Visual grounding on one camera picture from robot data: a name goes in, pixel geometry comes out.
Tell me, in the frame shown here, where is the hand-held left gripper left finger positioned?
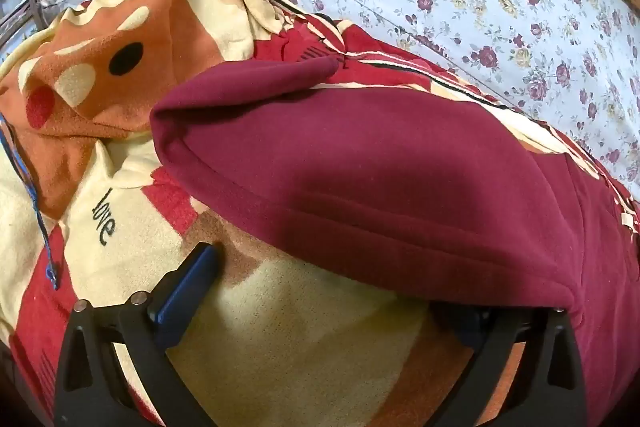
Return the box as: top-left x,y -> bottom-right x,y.
52,243 -> 221,427

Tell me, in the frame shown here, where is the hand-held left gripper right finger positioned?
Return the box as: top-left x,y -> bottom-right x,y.
429,301 -> 589,427

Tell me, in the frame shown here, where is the maroon fleece garment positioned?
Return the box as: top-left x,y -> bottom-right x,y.
150,57 -> 640,427

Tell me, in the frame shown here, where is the orange yellow red printed blanket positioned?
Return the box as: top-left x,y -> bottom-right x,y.
0,0 -> 640,427

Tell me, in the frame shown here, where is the grey metal rack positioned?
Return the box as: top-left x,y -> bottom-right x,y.
0,0 -> 48,55

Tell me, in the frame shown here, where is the blue lanyard strap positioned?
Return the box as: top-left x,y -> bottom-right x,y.
0,109 -> 60,290

